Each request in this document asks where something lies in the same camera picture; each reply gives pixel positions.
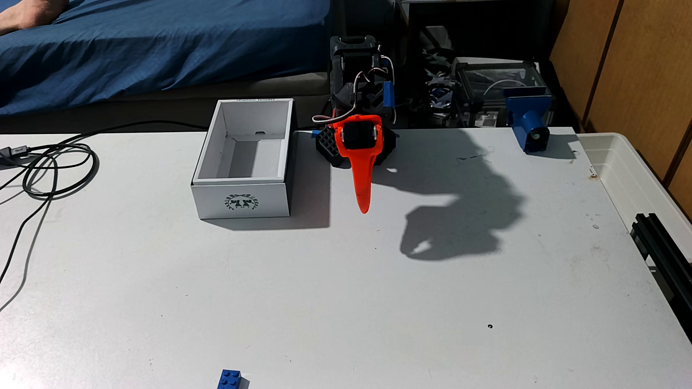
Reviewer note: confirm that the wooden cabinet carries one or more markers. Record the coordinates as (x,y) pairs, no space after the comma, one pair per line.
(638,70)

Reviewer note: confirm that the blue printed clamp mount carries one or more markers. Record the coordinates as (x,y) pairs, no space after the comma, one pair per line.
(527,121)

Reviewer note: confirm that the black usb connector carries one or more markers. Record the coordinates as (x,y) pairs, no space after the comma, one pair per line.
(13,152)

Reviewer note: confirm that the white plastic bin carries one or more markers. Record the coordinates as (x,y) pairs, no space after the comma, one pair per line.
(621,173)

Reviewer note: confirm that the clear plastic enclosure box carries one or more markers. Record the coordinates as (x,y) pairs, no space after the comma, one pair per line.
(497,75)

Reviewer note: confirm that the blue toy brick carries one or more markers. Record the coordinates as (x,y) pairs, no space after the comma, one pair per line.
(229,380)

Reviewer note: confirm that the black aluminium extrusion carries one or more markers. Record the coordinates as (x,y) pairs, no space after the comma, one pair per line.
(662,254)

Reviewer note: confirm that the person's foot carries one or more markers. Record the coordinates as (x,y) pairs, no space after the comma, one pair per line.
(30,13)

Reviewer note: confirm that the blue bed sheet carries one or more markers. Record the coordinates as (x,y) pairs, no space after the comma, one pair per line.
(162,43)

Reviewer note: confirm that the white cardboard box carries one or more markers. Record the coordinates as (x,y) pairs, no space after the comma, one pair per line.
(243,202)

